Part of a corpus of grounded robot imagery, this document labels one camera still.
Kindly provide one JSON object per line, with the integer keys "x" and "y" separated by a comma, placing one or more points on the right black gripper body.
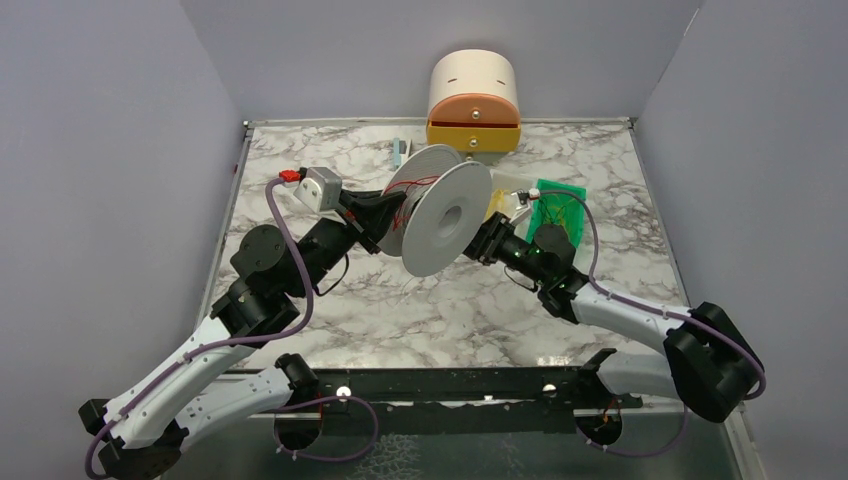
{"x": 490, "y": 237}

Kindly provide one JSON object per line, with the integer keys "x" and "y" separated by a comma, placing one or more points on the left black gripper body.
{"x": 361, "y": 221}

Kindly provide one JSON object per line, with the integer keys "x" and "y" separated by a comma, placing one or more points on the white plastic bin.
{"x": 503, "y": 184}

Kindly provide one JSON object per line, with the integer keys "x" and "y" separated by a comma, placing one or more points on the white plastic cable spool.
{"x": 446, "y": 200}

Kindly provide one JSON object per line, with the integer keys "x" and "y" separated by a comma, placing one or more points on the green plastic bin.
{"x": 559, "y": 209}

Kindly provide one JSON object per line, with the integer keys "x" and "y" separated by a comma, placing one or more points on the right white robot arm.
{"x": 698, "y": 354}

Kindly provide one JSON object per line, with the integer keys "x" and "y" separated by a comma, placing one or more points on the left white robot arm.
{"x": 143, "y": 432}

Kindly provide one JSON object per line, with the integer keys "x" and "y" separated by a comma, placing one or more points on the small teal white clip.
{"x": 401, "y": 149}

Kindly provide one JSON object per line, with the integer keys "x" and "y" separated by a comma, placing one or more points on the cream mini drawer cabinet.
{"x": 473, "y": 105}

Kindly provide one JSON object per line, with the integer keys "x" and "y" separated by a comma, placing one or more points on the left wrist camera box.
{"x": 319, "y": 190}

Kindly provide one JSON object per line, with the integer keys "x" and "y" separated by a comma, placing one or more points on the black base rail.
{"x": 454, "y": 400}

